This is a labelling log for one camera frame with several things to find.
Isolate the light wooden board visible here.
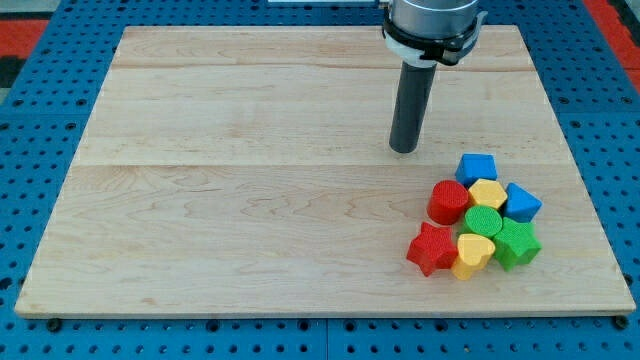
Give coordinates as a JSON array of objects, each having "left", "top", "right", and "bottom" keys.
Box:
[{"left": 15, "top": 25, "right": 636, "bottom": 319}]

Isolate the green star block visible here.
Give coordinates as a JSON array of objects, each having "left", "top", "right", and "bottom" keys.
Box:
[{"left": 493, "top": 217, "right": 542, "bottom": 272}]

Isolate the red star block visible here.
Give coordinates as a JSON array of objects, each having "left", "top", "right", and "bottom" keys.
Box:
[{"left": 406, "top": 222, "right": 458, "bottom": 277}]

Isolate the green cylinder block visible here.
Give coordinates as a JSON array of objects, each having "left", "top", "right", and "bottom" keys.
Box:
[{"left": 460, "top": 205, "right": 503, "bottom": 238}]

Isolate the blue cube block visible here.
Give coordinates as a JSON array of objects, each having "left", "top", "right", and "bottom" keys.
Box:
[{"left": 455, "top": 153, "right": 498, "bottom": 187}]

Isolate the dark grey cylindrical pointer tool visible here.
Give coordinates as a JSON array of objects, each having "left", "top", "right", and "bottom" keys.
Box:
[{"left": 389, "top": 62, "right": 436, "bottom": 154}]

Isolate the yellow hexagon block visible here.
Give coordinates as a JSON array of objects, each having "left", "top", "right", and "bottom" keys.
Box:
[{"left": 468, "top": 179, "right": 508, "bottom": 210}]

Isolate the blue triangular block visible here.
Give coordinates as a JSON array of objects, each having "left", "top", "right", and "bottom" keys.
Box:
[{"left": 503, "top": 183, "right": 543, "bottom": 223}]

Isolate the red cylinder block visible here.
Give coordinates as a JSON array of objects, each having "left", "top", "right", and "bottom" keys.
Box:
[{"left": 426, "top": 180, "right": 469, "bottom": 225}]

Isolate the yellow heart block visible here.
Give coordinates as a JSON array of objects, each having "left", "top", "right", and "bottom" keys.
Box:
[{"left": 450, "top": 233, "right": 496, "bottom": 280}]

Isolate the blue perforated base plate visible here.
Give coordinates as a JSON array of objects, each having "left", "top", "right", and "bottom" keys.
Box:
[{"left": 1, "top": 0, "right": 639, "bottom": 359}]

